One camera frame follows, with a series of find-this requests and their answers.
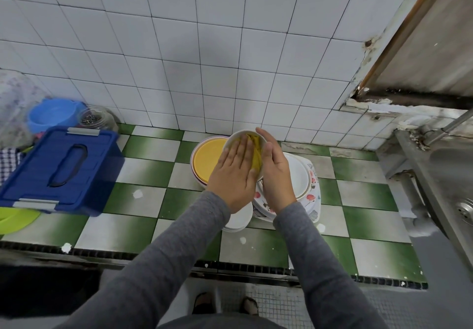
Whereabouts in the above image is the person's right hand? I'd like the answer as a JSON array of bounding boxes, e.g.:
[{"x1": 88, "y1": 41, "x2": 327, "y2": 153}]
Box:
[{"x1": 255, "y1": 127, "x2": 297, "y2": 214}]

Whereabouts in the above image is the metal faucet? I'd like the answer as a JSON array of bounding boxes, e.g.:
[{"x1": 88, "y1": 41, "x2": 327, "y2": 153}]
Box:
[{"x1": 420, "y1": 109, "x2": 473, "y2": 149}]

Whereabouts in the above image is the blue white checked cloth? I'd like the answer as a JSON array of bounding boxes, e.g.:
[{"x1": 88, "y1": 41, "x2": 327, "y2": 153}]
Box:
[{"x1": 0, "y1": 148, "x2": 23, "y2": 187}]

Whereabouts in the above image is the person's left hand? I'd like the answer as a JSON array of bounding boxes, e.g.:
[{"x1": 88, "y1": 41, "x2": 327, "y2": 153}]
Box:
[{"x1": 206, "y1": 134, "x2": 258, "y2": 214}]

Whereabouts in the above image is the blue plastic box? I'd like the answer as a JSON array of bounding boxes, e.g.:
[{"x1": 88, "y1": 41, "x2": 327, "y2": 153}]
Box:
[{"x1": 0, "y1": 127, "x2": 124, "y2": 217}]

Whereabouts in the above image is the glass jar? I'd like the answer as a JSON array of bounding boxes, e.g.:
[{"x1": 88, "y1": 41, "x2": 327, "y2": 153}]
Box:
[{"x1": 77, "y1": 107, "x2": 119, "y2": 134}]

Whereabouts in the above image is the person's black shoe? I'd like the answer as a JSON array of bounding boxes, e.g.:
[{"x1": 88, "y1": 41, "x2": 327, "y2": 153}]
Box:
[
  {"x1": 192, "y1": 292, "x2": 217, "y2": 316},
  {"x1": 240, "y1": 297, "x2": 260, "y2": 317}
]

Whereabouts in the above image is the clear plastic bag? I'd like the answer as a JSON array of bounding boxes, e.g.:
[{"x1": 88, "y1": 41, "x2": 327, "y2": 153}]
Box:
[{"x1": 0, "y1": 70, "x2": 49, "y2": 150}]

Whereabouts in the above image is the white blue-rimmed bowl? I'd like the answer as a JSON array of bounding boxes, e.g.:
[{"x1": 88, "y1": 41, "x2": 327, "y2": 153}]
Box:
[{"x1": 224, "y1": 129, "x2": 266, "y2": 180}]

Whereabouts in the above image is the lime green plastic bowl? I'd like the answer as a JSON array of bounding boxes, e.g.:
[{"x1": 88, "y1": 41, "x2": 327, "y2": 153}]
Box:
[{"x1": 0, "y1": 207, "x2": 41, "y2": 236}]

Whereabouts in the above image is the blue plastic bowl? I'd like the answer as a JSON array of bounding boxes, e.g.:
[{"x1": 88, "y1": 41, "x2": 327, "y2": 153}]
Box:
[{"x1": 27, "y1": 98, "x2": 87, "y2": 134}]

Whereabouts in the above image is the stainless steel sink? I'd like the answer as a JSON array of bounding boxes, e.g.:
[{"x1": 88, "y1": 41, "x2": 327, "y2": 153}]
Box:
[{"x1": 394, "y1": 127, "x2": 473, "y2": 267}]

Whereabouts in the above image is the stack of small white bowls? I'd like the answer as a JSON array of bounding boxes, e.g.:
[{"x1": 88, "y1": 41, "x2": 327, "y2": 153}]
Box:
[{"x1": 222, "y1": 201, "x2": 254, "y2": 233}]

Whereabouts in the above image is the person's right forearm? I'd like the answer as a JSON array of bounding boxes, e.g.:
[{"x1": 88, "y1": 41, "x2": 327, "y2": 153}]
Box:
[{"x1": 272, "y1": 201, "x2": 390, "y2": 329}]

